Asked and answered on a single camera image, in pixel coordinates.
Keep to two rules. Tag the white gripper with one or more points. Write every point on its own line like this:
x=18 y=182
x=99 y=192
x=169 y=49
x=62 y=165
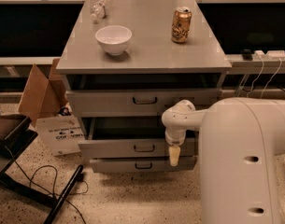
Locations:
x=174 y=138

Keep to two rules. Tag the grey drawer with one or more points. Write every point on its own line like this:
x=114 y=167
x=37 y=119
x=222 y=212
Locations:
x=156 y=164
x=135 y=103
x=123 y=138

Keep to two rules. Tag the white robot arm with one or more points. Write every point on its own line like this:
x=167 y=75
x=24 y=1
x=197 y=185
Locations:
x=238 y=140

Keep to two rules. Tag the grey bottom drawer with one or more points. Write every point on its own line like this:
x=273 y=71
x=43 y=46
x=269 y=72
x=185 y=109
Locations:
x=156 y=164

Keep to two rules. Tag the grey top drawer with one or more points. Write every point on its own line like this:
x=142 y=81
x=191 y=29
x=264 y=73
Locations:
x=135 y=103

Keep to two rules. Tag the grey drawer cabinet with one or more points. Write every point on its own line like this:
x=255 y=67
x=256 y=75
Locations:
x=152 y=61

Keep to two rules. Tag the white printed box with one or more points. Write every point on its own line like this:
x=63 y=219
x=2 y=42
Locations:
x=60 y=134

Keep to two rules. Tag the black small device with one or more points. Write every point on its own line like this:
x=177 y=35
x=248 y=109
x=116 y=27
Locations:
x=246 y=54

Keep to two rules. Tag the white bowl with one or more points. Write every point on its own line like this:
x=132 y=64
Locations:
x=114 y=39

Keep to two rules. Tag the white power strip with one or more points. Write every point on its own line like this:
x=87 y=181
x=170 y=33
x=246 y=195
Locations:
x=270 y=55

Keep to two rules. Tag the gold soda can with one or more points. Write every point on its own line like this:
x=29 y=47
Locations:
x=181 y=24

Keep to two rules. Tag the brown cardboard box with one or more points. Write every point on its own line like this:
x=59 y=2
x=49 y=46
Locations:
x=43 y=96

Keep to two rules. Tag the clear plastic bottle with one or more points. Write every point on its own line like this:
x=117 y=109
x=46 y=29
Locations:
x=99 y=10

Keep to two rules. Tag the black stand frame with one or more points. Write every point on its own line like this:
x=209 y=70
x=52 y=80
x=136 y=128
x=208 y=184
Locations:
x=15 y=137

